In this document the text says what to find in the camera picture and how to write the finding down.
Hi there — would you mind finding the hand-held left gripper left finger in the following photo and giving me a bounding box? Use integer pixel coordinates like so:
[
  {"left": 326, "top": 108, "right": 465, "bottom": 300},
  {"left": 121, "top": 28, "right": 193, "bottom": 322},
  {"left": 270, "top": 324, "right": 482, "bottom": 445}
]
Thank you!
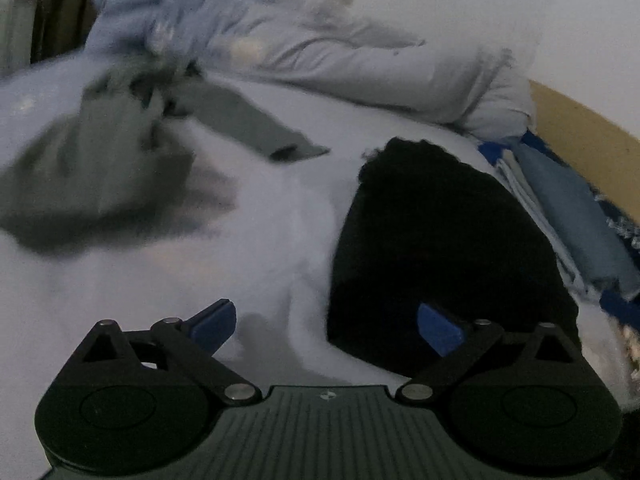
[{"left": 67, "top": 299, "right": 264, "bottom": 408}]

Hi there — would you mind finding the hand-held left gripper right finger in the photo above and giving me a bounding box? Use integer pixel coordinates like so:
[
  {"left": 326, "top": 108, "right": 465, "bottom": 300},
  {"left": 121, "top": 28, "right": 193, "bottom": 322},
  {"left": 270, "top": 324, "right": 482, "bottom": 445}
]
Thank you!
[{"left": 394, "top": 302, "right": 586, "bottom": 406}]

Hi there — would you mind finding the black garment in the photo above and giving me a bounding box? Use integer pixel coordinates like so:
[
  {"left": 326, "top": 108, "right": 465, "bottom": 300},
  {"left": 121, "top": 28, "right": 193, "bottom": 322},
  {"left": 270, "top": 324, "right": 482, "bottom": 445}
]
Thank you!
[{"left": 326, "top": 136, "right": 582, "bottom": 378}]

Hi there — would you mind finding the grey garment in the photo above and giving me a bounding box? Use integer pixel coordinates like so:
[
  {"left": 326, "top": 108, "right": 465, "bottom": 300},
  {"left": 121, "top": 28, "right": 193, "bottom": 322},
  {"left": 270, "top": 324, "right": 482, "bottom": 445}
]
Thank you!
[{"left": 0, "top": 54, "right": 331, "bottom": 257}]

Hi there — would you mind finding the stack of folded blue clothes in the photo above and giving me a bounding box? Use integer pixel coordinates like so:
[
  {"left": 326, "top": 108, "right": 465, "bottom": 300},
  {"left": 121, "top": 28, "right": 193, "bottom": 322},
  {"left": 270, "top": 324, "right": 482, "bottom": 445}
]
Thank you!
[{"left": 477, "top": 129, "right": 640, "bottom": 317}]

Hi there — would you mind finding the blue printed bed sheet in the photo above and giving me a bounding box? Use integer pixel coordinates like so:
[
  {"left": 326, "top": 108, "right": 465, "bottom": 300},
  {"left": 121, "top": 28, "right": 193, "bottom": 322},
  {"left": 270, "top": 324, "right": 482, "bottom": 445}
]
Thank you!
[{"left": 0, "top": 55, "right": 631, "bottom": 411}]

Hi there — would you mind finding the wooden headboard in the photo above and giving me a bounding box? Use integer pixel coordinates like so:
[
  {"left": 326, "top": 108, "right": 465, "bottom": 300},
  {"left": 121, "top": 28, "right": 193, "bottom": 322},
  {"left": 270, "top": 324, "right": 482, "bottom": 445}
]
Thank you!
[{"left": 529, "top": 80, "right": 640, "bottom": 202}]

